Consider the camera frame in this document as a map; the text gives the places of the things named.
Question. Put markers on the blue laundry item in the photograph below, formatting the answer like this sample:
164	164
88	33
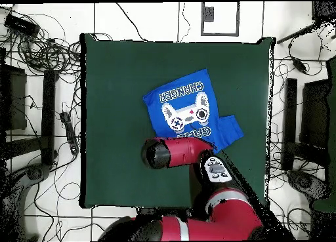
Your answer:
228	131

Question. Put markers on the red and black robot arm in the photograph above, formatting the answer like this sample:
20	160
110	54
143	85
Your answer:
183	152

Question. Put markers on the dark green table cloth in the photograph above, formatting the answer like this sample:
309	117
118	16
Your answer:
332	121
118	95

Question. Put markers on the black power strip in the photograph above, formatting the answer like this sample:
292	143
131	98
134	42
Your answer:
70	134

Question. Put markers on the black stand bar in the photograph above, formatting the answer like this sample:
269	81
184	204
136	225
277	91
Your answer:
48	116
290	116

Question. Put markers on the grey stand foot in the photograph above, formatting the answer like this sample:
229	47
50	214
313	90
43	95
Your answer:
36	172
304	181

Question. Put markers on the black box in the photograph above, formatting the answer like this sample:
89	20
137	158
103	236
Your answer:
15	100
315	113

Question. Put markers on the black rod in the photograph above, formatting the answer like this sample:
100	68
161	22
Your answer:
296	33

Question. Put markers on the black power brick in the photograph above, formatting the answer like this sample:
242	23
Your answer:
21	25

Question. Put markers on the grey floor frame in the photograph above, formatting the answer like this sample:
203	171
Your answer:
202	19

